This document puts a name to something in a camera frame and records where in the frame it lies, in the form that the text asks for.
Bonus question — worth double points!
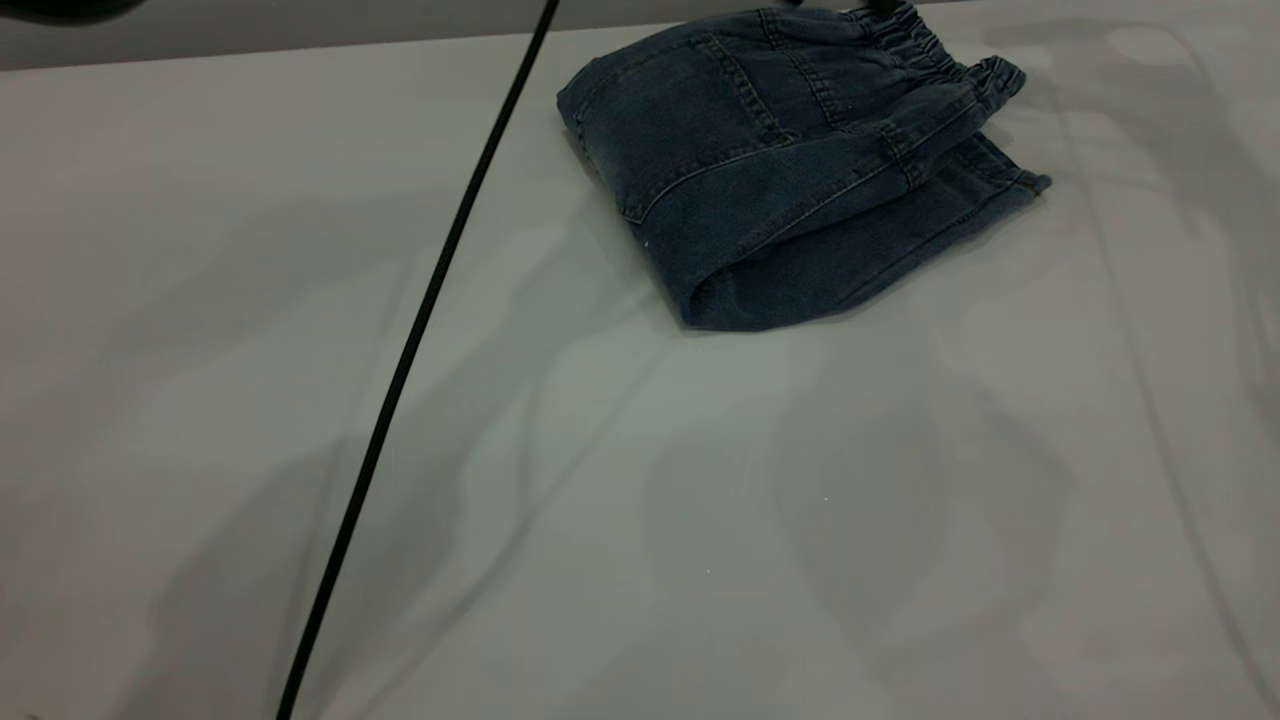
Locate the blue denim pants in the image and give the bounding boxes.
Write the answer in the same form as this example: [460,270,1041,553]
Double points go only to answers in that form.
[556,0,1053,333]

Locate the black braided cable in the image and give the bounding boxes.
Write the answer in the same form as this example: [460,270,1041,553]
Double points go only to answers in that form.
[275,0,561,720]

